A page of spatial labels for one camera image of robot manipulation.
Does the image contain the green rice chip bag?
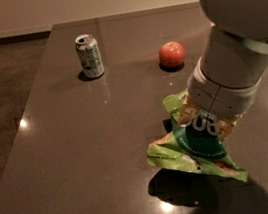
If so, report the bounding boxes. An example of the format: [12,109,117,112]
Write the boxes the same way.
[147,91,248,182]

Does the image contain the red apple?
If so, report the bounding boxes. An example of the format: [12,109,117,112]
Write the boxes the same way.
[159,41,186,69]

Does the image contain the silver green soda can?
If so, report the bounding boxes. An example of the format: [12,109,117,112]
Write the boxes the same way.
[75,34,105,79]

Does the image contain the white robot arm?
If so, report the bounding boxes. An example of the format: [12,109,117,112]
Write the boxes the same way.
[178,0,268,141]

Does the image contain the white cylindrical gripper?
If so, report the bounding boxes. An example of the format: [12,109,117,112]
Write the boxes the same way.
[168,49,268,149]

